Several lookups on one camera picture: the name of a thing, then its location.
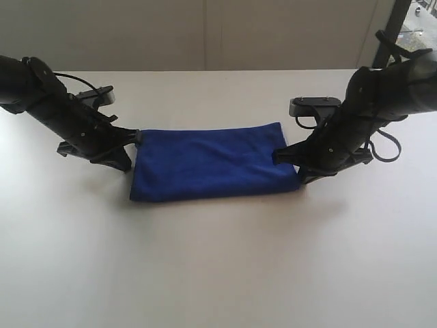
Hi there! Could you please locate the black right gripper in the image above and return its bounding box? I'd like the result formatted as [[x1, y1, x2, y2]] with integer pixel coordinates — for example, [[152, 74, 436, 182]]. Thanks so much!
[[272, 66, 393, 185]]

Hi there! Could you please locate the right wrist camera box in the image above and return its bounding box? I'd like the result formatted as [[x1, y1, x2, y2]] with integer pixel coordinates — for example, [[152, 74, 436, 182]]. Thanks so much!
[[289, 96, 341, 120]]

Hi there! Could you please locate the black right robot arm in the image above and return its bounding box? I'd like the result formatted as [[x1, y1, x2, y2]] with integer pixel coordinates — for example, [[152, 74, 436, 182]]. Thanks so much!
[[272, 30, 436, 185]]

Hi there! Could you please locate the blue towel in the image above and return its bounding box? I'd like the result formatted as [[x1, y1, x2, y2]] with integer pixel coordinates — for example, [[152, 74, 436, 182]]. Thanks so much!
[[130, 122, 300, 202]]

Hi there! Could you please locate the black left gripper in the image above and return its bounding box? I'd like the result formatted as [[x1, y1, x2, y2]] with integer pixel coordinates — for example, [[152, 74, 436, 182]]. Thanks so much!
[[20, 57, 142, 172]]

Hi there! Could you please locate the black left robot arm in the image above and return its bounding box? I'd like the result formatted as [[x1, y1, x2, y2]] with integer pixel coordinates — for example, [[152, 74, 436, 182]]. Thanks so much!
[[1, 56, 141, 172]]

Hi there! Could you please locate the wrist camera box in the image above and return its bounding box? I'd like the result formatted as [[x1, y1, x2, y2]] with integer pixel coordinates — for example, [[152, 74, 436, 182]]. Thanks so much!
[[289, 96, 341, 120], [76, 85, 115, 110]]

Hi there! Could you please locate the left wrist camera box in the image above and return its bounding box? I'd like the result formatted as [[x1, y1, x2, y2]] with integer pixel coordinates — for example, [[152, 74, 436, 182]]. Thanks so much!
[[76, 85, 115, 110]]

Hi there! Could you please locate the dark window frame post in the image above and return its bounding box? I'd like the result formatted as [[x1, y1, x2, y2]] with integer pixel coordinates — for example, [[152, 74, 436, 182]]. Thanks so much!
[[372, 0, 411, 68]]

